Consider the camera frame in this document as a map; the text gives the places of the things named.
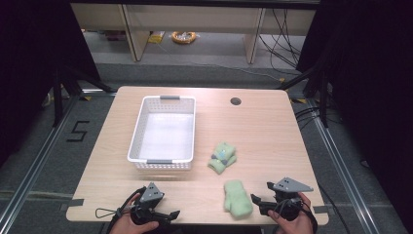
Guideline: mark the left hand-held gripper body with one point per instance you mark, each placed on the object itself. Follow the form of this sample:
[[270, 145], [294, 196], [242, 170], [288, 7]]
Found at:
[[150, 195]]

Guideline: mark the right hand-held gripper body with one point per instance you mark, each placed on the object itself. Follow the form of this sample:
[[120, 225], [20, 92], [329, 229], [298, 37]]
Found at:
[[290, 186]]

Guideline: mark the plain green sock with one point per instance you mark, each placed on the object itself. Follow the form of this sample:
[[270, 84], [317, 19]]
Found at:
[[237, 200]]

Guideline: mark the white plastic basket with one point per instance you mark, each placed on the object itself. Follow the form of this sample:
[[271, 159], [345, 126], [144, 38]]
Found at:
[[165, 136]]

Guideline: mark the person's right hand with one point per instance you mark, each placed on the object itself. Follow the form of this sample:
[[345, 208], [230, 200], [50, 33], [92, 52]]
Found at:
[[297, 226]]

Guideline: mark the person's left hand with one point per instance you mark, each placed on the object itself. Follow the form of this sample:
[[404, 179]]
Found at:
[[125, 226]]

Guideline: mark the grey tape piece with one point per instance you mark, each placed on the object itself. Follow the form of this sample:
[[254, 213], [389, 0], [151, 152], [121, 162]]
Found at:
[[320, 209], [76, 202]]

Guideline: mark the black metal stand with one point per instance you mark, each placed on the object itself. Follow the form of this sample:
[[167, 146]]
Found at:
[[57, 100], [323, 100]]

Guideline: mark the dark round table grommet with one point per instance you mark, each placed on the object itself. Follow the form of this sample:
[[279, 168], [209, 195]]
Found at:
[[235, 101]]

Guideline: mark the yellow packet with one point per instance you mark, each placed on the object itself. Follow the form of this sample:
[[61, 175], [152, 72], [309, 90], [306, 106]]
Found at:
[[156, 37]]

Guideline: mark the beige wooden desk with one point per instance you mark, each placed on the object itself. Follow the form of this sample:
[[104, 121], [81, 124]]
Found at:
[[195, 18]]

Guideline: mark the metal floor rail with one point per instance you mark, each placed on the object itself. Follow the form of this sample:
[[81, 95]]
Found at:
[[344, 169], [35, 165]]

